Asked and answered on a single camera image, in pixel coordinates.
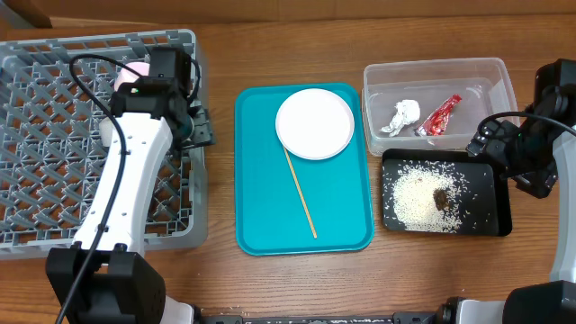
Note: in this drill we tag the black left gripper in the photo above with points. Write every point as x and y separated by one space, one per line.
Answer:
203 134

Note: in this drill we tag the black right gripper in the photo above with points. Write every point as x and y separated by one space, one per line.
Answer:
488 141

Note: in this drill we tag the red snack wrapper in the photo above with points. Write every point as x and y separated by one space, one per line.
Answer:
436 123

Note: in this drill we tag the grey bowl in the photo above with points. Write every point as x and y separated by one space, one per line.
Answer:
106 131

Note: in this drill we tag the brown food scrap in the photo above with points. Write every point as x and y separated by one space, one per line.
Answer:
441 199

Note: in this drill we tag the pink bowl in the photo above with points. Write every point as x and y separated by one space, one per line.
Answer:
125 76

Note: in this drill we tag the white tissue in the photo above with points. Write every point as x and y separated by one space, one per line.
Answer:
407 113

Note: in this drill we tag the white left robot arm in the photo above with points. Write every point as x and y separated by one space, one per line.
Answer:
103 277

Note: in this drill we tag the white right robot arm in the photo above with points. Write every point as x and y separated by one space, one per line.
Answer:
553 301

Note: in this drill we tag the black waste tray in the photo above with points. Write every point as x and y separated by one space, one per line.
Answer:
488 200

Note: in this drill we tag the clear plastic waste bin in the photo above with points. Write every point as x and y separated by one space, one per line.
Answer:
482 83

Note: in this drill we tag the wooden chopstick right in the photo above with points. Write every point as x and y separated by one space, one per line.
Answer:
300 193

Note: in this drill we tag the teal serving tray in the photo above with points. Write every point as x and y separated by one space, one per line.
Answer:
270 219

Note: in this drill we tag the large white plate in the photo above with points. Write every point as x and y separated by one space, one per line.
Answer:
314 124

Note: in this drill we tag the grey dish rack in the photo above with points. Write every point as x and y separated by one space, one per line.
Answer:
51 150

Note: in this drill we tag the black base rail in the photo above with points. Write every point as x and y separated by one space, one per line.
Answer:
396 318

